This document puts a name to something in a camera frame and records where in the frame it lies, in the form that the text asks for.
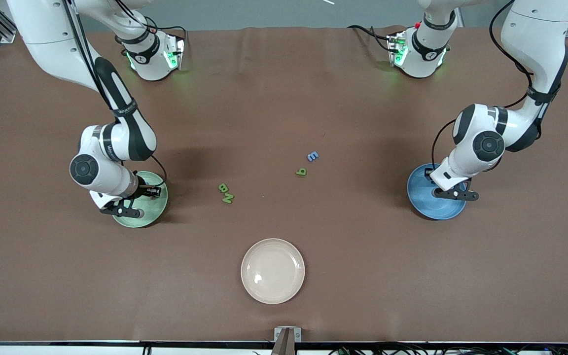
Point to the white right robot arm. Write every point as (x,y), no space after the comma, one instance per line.
(52,29)

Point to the light green plate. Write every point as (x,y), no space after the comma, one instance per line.
(153,212)

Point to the blue foam letter m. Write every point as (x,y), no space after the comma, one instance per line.
(312,156)

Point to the green foam letter N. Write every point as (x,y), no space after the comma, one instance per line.
(228,198)

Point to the brown table cover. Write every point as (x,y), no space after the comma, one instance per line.
(116,296)

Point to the green foam letter q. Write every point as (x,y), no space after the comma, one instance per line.
(301,172)

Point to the blue plate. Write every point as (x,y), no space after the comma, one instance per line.
(437,209)

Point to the grey metal camera bracket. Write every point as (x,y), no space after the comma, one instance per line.
(287,335)

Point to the beige plate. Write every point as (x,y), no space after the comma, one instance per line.
(272,271)

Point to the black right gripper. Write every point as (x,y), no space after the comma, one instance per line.
(142,190)

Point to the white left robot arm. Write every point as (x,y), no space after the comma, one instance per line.
(535,29)

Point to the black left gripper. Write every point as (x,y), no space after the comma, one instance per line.
(428,177)

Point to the green foam letter B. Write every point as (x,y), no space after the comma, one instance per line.
(223,188)

